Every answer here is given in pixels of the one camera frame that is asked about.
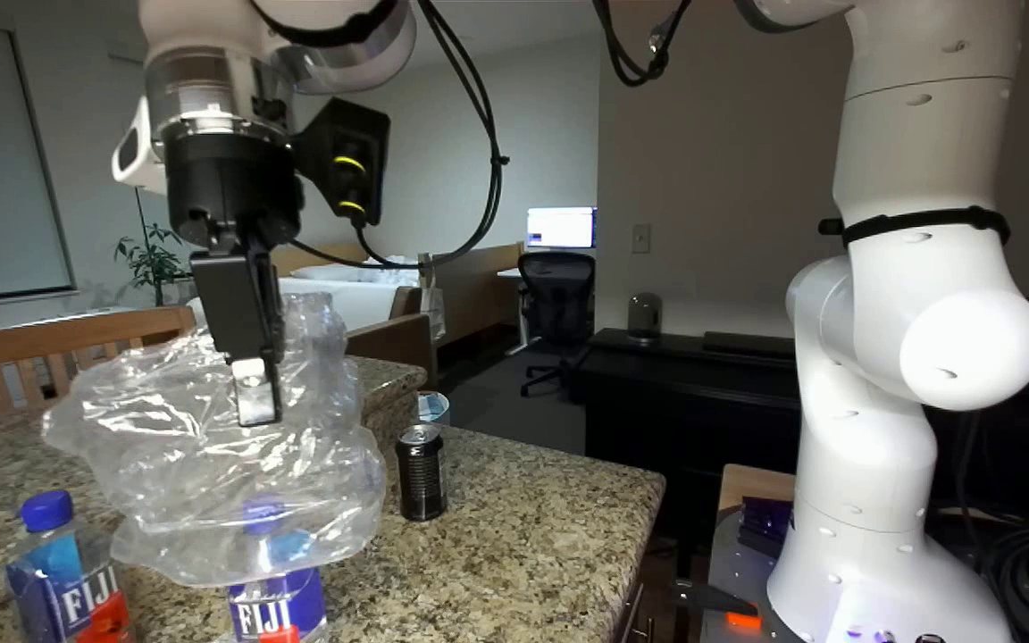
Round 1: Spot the right Fiji water bottle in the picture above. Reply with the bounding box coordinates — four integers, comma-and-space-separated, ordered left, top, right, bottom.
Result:
228, 501, 328, 643

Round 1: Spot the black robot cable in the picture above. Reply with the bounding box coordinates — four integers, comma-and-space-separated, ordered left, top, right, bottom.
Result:
243, 0, 696, 273

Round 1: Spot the black low cabinet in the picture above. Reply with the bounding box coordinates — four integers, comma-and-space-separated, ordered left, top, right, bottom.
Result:
571, 329, 1029, 538

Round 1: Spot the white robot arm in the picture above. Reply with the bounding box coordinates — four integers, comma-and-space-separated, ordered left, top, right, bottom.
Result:
109, 0, 1029, 643

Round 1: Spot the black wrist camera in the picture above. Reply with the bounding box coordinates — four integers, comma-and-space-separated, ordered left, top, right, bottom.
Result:
292, 99, 389, 226

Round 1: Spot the bed with white sheets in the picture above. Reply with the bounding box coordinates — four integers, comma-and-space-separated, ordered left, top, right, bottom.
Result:
278, 263, 420, 329

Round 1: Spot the fiji water bottle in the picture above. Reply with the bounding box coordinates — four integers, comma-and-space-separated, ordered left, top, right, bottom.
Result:
7, 489, 133, 643
228, 501, 328, 643

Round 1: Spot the clear plastic bag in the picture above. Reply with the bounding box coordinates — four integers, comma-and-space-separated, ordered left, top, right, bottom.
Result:
44, 289, 384, 591

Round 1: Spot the computer monitor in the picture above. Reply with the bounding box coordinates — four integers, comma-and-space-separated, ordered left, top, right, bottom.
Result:
526, 208, 598, 249

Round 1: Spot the black office chair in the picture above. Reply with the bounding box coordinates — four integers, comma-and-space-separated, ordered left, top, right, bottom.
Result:
519, 249, 598, 394

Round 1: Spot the left Fiji water bottle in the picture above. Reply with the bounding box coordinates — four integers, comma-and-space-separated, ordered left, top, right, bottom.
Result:
7, 489, 133, 643

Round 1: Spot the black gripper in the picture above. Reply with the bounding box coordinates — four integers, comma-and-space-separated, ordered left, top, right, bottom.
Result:
165, 123, 303, 425

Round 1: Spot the green potted plant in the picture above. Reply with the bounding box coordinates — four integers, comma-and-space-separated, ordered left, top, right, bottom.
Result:
115, 222, 184, 304

